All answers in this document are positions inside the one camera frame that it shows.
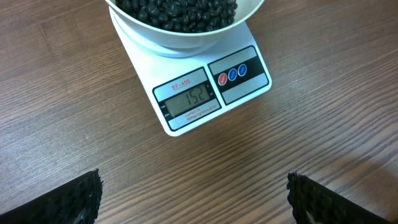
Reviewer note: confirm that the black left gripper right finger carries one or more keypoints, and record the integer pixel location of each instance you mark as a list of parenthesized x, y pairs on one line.
[(313, 203)]

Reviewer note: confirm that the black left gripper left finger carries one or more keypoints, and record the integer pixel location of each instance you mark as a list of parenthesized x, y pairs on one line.
[(77, 201)]

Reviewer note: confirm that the white bowl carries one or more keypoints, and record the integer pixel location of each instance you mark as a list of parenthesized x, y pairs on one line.
[(179, 40)]

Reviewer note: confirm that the black beans in bowl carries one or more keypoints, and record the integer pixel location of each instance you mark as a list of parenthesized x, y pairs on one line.
[(186, 16)]

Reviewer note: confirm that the white digital kitchen scale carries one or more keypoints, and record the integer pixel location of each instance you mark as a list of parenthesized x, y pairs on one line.
[(188, 89)]

